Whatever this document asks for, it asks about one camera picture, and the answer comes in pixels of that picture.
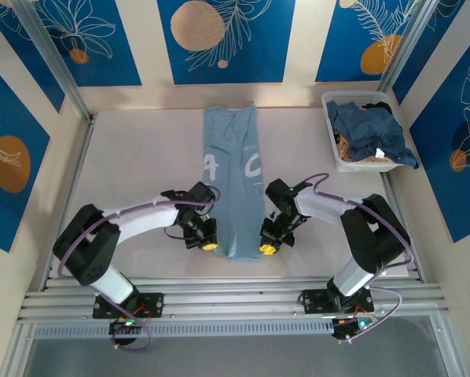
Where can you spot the light blue t-shirt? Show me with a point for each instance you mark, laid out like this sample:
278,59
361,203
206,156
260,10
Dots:
233,165

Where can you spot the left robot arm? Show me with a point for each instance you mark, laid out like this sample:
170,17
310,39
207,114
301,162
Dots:
140,222

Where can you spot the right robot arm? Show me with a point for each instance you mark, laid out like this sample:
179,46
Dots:
360,231

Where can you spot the tan patterned garment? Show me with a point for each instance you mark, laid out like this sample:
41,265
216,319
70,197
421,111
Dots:
343,149

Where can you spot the white perforated plastic basket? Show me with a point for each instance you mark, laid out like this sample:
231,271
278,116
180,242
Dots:
331,102

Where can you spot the dark blue clothes pile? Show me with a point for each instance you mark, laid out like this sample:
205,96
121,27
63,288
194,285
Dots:
370,129

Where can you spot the black garment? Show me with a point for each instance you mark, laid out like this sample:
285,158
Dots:
378,106

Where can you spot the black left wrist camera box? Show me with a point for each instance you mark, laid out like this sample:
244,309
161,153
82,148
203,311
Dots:
191,239

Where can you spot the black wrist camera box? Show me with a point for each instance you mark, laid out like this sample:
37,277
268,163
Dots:
191,239
288,240

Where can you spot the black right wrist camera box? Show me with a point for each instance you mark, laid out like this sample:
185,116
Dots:
288,240

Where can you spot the aluminium frame rail bed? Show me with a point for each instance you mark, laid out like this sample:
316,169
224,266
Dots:
227,296

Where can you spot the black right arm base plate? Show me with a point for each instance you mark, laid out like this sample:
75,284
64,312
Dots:
313,300

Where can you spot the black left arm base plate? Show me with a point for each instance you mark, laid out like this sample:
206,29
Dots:
152,302

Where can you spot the aluminium side rail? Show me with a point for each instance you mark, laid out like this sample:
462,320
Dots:
72,188

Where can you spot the blue floral wall panel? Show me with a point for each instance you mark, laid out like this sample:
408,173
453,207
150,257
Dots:
97,51
451,157
11,165
357,43
235,59

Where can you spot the aluminium frame post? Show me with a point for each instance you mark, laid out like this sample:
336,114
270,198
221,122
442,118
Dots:
54,59
408,43

